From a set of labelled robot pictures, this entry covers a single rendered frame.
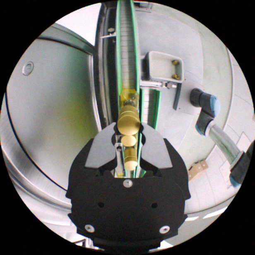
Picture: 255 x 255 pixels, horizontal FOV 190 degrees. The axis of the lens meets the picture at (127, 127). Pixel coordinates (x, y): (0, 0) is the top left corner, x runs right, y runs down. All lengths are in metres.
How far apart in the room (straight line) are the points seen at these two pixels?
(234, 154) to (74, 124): 0.59
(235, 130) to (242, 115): 0.64
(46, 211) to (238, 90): 3.98
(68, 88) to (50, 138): 0.11
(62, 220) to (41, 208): 0.06
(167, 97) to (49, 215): 0.74
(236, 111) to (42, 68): 3.82
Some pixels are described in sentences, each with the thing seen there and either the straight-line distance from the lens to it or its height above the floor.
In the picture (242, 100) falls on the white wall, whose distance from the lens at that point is 3.71.
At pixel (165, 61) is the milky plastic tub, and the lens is 0.60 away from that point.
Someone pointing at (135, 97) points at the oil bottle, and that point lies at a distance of 0.21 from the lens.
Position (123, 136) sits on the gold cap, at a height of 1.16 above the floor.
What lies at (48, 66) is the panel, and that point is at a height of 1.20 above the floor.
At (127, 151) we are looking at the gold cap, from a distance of 0.22.
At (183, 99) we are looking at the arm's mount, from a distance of 0.63.
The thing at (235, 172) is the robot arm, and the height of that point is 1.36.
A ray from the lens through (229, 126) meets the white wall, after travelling 3.81.
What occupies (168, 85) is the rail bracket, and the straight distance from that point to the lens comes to 0.32.
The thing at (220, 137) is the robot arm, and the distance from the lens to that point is 0.49.
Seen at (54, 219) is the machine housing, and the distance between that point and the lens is 0.21.
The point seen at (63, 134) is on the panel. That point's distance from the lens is 0.18.
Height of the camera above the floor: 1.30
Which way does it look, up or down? 58 degrees down
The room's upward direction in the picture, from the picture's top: 178 degrees counter-clockwise
